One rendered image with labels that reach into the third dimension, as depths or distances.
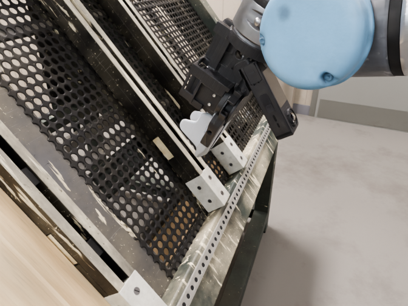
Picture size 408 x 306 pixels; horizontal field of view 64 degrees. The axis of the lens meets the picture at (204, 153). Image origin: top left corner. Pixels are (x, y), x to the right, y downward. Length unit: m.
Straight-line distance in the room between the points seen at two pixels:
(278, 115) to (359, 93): 3.60
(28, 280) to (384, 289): 1.91
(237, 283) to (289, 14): 1.65
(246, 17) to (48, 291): 0.58
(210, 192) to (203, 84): 0.61
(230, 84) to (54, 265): 0.48
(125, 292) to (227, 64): 0.49
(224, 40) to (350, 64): 0.25
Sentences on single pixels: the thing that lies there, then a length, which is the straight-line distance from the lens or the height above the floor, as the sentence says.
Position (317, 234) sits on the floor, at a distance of 2.42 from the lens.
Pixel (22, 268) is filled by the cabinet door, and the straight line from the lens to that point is 0.71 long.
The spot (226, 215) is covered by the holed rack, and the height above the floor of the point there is 0.89.
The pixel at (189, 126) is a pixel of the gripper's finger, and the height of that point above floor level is 1.37.
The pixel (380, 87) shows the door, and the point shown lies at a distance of 4.01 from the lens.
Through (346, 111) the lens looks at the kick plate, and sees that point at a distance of 4.10.
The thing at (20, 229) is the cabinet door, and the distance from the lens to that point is 0.72.
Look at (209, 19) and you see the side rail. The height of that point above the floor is 1.34.
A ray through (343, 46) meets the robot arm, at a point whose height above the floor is 1.54.
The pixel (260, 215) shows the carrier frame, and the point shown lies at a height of 0.18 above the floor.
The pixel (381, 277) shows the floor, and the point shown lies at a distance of 2.30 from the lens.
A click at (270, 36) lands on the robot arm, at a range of 0.24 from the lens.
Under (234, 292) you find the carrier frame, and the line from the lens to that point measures 1.77.
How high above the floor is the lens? 1.58
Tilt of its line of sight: 30 degrees down
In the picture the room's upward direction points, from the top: straight up
